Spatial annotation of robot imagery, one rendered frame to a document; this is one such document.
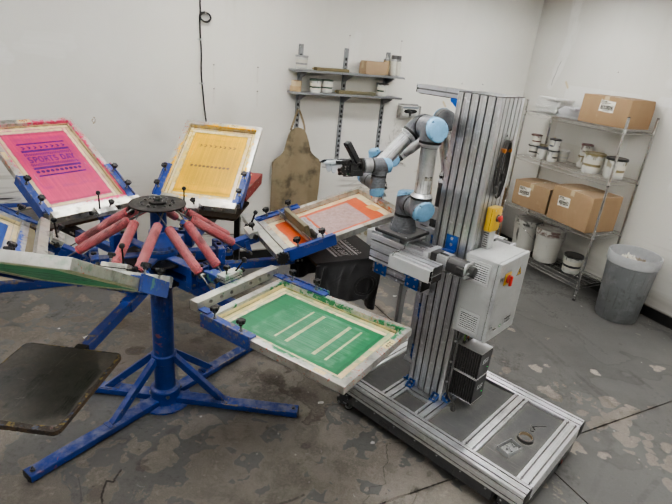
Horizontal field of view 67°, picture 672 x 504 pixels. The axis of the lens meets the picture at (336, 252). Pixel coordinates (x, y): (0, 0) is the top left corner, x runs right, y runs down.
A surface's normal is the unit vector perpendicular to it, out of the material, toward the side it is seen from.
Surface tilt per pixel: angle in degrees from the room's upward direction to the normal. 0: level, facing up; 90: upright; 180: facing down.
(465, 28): 90
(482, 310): 90
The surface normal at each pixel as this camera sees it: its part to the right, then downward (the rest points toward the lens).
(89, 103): 0.43, 0.38
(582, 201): -0.90, 0.04
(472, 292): -0.69, 0.22
